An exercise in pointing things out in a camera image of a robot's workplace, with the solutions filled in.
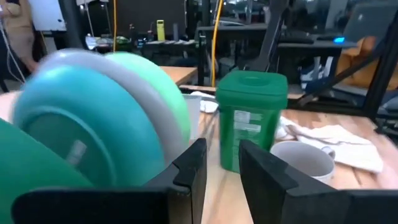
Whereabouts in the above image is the black metal rig frame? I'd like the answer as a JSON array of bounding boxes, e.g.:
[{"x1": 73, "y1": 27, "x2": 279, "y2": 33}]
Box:
[{"x1": 178, "y1": 0, "x2": 398, "y2": 138}]

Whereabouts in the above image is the green Cascade detergent tub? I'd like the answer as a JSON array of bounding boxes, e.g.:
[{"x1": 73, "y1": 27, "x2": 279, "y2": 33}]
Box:
[{"x1": 216, "y1": 70, "x2": 289, "y2": 174}]

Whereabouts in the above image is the white striped dish towel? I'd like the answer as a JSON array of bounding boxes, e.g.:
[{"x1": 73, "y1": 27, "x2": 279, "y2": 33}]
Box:
[{"x1": 189, "y1": 90, "x2": 385, "y2": 174}]

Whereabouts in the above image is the beige floral mug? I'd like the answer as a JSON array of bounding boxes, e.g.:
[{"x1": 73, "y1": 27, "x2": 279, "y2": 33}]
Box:
[{"x1": 269, "y1": 140, "x2": 336, "y2": 185}]

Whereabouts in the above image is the white plastic cutlery bin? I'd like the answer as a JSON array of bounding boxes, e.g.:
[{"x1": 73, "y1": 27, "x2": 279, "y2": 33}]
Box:
[{"x1": 183, "y1": 93, "x2": 203, "y2": 141}]

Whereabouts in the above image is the grey laptop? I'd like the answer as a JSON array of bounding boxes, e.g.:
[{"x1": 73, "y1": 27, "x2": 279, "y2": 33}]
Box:
[{"x1": 341, "y1": 2, "x2": 398, "y2": 43}]

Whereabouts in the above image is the white board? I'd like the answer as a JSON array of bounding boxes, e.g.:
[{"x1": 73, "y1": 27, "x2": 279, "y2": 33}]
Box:
[{"x1": 27, "y1": 0, "x2": 68, "y2": 32}]

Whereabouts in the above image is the dark green plate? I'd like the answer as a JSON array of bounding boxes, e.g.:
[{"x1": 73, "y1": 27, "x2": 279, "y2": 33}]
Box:
[{"x1": 0, "y1": 118, "x2": 94, "y2": 224}]

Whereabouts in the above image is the yellow green bottle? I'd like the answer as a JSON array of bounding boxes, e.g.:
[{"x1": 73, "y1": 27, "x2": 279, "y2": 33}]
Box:
[{"x1": 156, "y1": 19, "x2": 165, "y2": 42}]

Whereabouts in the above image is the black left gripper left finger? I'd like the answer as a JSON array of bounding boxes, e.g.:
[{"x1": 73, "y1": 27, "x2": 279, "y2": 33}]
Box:
[{"x1": 12, "y1": 138, "x2": 208, "y2": 224}]

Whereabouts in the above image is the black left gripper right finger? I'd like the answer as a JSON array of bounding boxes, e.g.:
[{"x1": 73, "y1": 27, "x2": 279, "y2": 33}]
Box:
[{"x1": 239, "y1": 139, "x2": 398, "y2": 224}]

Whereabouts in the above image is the light wood desk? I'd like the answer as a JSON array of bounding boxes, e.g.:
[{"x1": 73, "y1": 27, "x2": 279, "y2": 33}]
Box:
[{"x1": 160, "y1": 65, "x2": 198, "y2": 86}]

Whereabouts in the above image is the orange cloth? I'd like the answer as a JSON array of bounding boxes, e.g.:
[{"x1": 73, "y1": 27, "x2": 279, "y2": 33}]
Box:
[{"x1": 335, "y1": 36, "x2": 398, "y2": 91}]

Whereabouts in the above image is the thin yellow cable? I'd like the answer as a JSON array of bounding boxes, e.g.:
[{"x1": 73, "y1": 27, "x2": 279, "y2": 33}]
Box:
[{"x1": 112, "y1": 0, "x2": 118, "y2": 52}]

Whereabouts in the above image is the teal plate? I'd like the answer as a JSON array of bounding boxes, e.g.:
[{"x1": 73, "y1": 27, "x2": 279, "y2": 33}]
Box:
[{"x1": 14, "y1": 65, "x2": 165, "y2": 188}]

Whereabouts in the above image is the light green plate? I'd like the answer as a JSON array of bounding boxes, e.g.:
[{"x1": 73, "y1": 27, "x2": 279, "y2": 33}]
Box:
[{"x1": 104, "y1": 51, "x2": 192, "y2": 147}]

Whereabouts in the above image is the grey plate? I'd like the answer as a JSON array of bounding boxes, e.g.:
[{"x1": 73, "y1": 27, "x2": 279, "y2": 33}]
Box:
[{"x1": 37, "y1": 48, "x2": 187, "y2": 166}]

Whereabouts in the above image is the thick yellow cable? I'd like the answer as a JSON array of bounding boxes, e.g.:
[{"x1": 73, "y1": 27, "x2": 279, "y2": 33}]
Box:
[{"x1": 210, "y1": 0, "x2": 224, "y2": 88}]

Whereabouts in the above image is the person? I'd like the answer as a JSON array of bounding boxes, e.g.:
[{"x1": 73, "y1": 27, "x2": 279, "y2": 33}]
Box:
[{"x1": 0, "y1": 0, "x2": 40, "y2": 74}]

